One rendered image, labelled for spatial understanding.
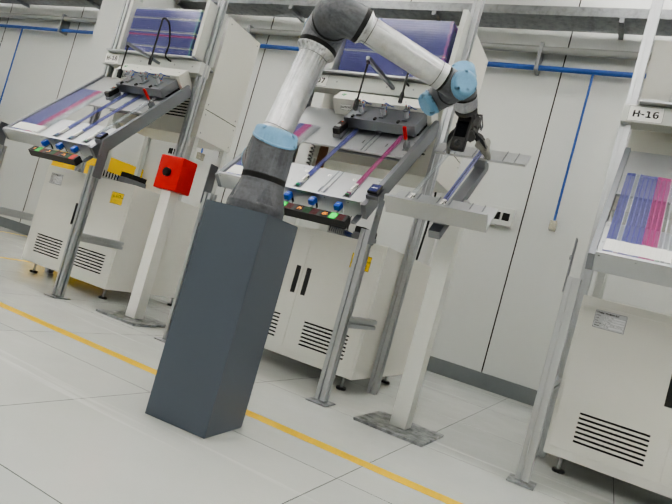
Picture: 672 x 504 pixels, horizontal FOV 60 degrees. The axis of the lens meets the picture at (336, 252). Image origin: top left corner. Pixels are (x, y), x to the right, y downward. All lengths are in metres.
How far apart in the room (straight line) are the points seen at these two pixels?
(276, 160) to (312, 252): 1.07
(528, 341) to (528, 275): 0.42
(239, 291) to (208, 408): 0.28
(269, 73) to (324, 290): 2.93
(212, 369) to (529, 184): 2.94
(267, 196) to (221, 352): 0.40
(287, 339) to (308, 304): 0.18
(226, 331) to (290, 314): 1.12
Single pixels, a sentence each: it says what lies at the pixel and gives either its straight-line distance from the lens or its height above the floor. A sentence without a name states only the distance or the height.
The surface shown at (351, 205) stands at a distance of 2.10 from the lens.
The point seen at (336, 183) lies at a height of 0.79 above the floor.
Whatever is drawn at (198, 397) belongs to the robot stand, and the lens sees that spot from 1.45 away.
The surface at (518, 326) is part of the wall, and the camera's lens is 3.86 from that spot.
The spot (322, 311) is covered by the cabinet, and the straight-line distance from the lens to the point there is 2.44.
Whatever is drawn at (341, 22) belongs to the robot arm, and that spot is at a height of 1.09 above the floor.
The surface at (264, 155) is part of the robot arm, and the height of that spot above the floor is 0.69.
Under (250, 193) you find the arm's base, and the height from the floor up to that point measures 0.59.
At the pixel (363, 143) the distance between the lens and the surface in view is 2.51.
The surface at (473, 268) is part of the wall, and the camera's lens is 3.94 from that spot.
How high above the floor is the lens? 0.46
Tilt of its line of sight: 2 degrees up
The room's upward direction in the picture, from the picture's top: 16 degrees clockwise
